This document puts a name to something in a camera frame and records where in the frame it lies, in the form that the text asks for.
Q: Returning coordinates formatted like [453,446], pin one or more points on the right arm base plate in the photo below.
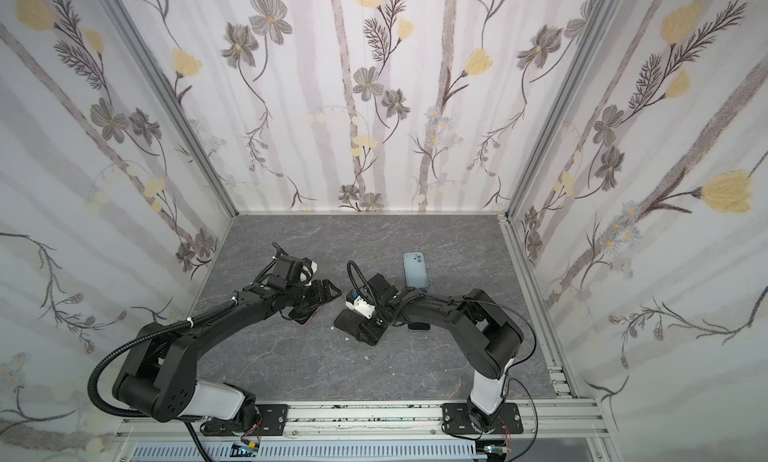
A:
[463,419]

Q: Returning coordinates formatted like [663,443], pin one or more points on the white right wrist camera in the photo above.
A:
[355,302]

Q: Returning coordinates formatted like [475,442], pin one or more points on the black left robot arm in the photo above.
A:
[159,377]

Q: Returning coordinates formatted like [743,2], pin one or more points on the phone in pink case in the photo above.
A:
[303,310]

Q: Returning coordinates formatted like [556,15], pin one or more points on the aluminium front rail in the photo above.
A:
[422,420]

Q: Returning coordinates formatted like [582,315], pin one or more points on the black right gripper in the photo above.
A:
[360,324]

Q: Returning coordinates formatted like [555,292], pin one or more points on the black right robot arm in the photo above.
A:
[486,336]

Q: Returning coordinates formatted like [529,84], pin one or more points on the light blue phone case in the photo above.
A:
[415,270]

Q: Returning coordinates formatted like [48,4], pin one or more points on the white slotted cable duct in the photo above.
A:
[355,450]

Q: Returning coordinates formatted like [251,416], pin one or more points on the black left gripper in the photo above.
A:
[317,292]

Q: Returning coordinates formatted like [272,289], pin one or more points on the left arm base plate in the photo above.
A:
[272,419]

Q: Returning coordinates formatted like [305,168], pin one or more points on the black phone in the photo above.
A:
[349,321]

